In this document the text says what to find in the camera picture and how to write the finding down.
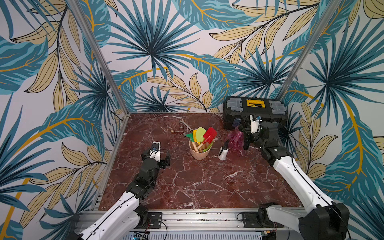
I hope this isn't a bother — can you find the pink transparent spray bottle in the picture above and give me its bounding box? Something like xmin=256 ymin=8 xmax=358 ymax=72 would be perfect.
xmin=228 ymin=126 xmax=244 ymax=151

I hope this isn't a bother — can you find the red toy shovel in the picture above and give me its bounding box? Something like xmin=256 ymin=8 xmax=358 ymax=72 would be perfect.
xmin=202 ymin=128 xmax=217 ymax=145

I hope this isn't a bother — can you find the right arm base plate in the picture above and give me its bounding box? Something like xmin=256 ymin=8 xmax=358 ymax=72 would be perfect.
xmin=237 ymin=212 xmax=284 ymax=230

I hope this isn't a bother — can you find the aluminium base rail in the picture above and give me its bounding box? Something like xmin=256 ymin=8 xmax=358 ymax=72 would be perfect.
xmin=71 ymin=208 xmax=331 ymax=240

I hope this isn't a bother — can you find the light green toy spade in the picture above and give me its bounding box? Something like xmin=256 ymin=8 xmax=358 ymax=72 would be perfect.
xmin=196 ymin=127 xmax=206 ymax=144

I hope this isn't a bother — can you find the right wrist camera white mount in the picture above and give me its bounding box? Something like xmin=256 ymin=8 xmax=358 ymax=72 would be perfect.
xmin=250 ymin=115 xmax=262 ymax=134

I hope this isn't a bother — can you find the black toolbox yellow label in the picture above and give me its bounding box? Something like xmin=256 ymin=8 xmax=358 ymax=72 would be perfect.
xmin=223 ymin=96 xmax=288 ymax=130

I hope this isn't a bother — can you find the aluminium left corner post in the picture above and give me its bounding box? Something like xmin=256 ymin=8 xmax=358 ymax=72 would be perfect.
xmin=68 ymin=0 xmax=129 ymax=117

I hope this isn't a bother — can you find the aluminium corner post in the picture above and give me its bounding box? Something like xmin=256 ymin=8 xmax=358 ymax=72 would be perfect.
xmin=275 ymin=0 xmax=342 ymax=101
xmin=68 ymin=0 xmax=129 ymax=117

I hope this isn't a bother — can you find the white small spray bottle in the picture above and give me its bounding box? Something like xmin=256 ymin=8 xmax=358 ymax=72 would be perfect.
xmin=218 ymin=140 xmax=230 ymax=161

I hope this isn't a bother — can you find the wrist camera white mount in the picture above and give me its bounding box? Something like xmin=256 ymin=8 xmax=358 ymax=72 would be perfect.
xmin=250 ymin=115 xmax=262 ymax=134
xmin=149 ymin=142 xmax=161 ymax=162

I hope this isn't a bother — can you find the terracotta plastic flower pot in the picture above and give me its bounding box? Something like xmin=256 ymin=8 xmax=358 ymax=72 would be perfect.
xmin=189 ymin=140 xmax=210 ymax=160

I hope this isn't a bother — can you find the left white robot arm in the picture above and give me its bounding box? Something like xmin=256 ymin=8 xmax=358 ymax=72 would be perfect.
xmin=67 ymin=142 xmax=171 ymax=240

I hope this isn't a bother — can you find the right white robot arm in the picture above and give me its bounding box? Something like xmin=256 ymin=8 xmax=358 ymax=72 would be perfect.
xmin=239 ymin=120 xmax=351 ymax=240

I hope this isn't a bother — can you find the aluminium right corner post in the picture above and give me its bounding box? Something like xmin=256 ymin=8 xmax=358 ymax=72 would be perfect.
xmin=275 ymin=0 xmax=342 ymax=101

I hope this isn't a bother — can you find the silver open-end wrench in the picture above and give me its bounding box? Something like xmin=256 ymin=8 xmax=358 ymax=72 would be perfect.
xmin=180 ymin=120 xmax=193 ymax=132

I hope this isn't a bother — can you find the green toy rake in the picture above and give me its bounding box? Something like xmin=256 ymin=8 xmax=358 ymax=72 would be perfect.
xmin=186 ymin=132 xmax=199 ymax=152

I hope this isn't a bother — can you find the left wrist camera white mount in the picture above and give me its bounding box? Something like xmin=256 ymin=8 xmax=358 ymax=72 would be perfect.
xmin=149 ymin=142 xmax=161 ymax=162

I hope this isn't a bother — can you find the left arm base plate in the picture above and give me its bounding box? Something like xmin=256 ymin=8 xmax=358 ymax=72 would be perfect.
xmin=135 ymin=212 xmax=163 ymax=230

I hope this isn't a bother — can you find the yellow toy shovel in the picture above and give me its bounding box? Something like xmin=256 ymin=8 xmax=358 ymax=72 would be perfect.
xmin=193 ymin=130 xmax=198 ymax=143

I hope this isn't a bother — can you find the bright green toy trowel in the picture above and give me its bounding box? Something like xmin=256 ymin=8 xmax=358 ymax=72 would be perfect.
xmin=203 ymin=141 xmax=215 ymax=153

